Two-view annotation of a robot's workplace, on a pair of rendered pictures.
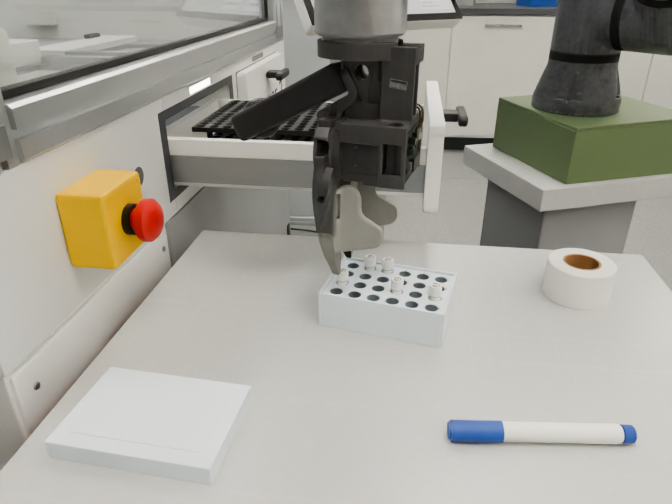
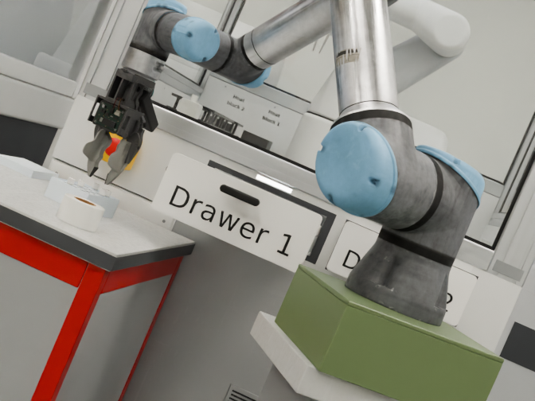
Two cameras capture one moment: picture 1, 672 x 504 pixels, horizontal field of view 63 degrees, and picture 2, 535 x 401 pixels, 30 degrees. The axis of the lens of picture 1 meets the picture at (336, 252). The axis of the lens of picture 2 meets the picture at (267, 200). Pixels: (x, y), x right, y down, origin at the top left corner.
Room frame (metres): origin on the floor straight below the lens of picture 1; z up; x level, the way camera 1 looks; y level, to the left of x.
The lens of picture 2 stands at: (0.79, -1.90, 1.00)
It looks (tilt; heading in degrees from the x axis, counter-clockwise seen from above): 3 degrees down; 90
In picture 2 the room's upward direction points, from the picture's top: 23 degrees clockwise
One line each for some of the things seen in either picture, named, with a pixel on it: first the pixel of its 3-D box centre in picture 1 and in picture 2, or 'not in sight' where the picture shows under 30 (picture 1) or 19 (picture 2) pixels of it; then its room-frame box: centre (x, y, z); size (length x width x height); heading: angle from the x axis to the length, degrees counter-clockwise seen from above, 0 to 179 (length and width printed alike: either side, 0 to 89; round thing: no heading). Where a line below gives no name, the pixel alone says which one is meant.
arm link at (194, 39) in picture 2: not in sight; (194, 40); (0.56, -0.09, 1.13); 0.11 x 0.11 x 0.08; 41
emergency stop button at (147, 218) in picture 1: (143, 219); (115, 147); (0.46, 0.18, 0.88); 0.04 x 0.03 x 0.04; 172
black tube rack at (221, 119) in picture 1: (290, 136); not in sight; (0.78, 0.07, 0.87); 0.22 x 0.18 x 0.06; 82
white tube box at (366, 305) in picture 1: (388, 298); (82, 197); (0.48, -0.05, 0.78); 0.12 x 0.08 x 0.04; 71
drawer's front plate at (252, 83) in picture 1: (264, 90); (400, 273); (1.11, 0.14, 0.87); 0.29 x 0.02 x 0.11; 172
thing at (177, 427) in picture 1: (155, 419); (27, 167); (0.32, 0.14, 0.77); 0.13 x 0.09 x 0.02; 79
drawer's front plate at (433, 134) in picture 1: (431, 138); (236, 212); (0.76, -0.13, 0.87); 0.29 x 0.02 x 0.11; 172
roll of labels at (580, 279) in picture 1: (578, 278); (80, 212); (0.52, -0.27, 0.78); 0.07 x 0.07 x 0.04
